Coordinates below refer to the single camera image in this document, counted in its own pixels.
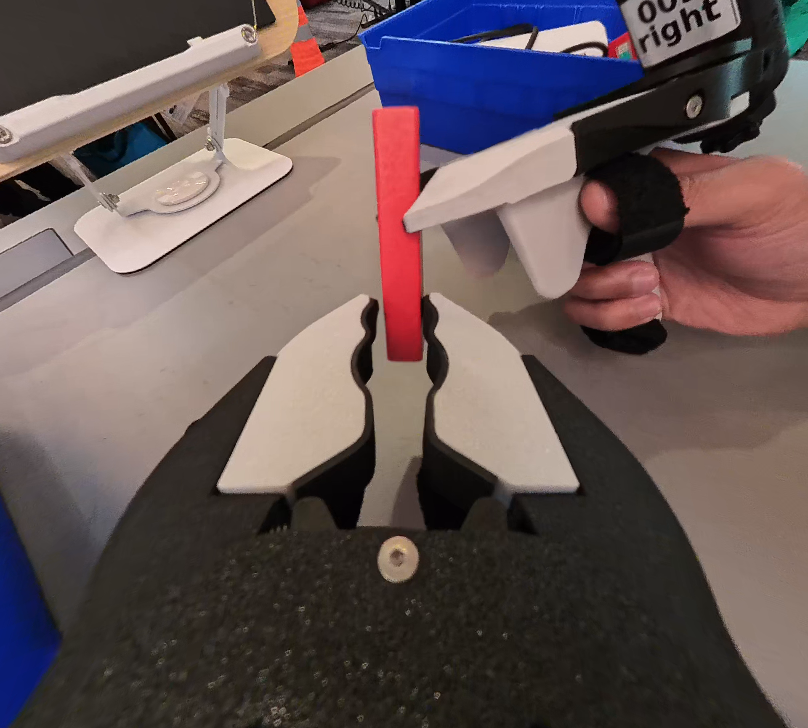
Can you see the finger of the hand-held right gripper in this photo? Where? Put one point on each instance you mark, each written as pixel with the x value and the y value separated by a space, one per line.
pixel 483 245
pixel 505 172

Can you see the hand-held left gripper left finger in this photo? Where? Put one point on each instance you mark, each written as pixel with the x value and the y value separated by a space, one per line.
pixel 303 418

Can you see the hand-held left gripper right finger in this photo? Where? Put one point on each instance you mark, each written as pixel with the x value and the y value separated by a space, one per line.
pixel 498 418

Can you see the blue plastic bin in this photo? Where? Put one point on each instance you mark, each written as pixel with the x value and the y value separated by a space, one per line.
pixel 473 96
pixel 25 614

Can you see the red plastic block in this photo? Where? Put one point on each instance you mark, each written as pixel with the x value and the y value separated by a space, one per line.
pixel 397 235

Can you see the person's right hand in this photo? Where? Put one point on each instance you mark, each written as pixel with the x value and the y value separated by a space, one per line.
pixel 745 248

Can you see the small red and green box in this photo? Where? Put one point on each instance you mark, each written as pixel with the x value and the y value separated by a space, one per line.
pixel 620 49

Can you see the white flat sheet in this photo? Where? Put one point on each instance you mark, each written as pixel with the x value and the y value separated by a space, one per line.
pixel 568 38

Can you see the orange cone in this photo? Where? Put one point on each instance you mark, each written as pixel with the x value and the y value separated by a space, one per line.
pixel 306 46

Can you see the white stand base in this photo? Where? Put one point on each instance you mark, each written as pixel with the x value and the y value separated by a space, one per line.
pixel 252 163

